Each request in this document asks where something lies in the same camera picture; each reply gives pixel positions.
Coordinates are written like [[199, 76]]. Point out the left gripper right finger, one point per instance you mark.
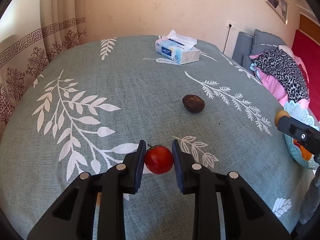
[[224, 201]]

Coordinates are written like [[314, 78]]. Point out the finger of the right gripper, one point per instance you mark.
[[307, 136]]

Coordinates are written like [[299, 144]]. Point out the large orange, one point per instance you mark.
[[303, 151]]

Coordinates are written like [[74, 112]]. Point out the red tomato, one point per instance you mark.
[[158, 159]]

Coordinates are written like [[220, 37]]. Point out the dark brown passion fruit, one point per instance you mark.
[[193, 103]]

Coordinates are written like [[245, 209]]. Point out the light blue plastic fruit basket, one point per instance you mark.
[[293, 144]]

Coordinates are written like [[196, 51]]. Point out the pink quilt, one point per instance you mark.
[[273, 85]]

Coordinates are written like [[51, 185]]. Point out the leopard print cloth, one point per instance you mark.
[[283, 67]]

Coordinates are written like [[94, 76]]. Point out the teal leaf-pattern bedsheet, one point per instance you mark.
[[94, 103]]

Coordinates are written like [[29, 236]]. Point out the red headboard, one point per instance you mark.
[[308, 50]]

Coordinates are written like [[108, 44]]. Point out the grey cushion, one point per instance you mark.
[[255, 44]]

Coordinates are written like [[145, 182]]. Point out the framed wedding photo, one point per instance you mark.
[[281, 7]]

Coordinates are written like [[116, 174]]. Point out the blue tissue pack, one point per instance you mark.
[[178, 48]]

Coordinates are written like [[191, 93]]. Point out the beige patterned curtain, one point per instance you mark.
[[33, 33]]

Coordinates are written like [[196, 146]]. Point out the white wall socket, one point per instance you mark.
[[231, 25]]

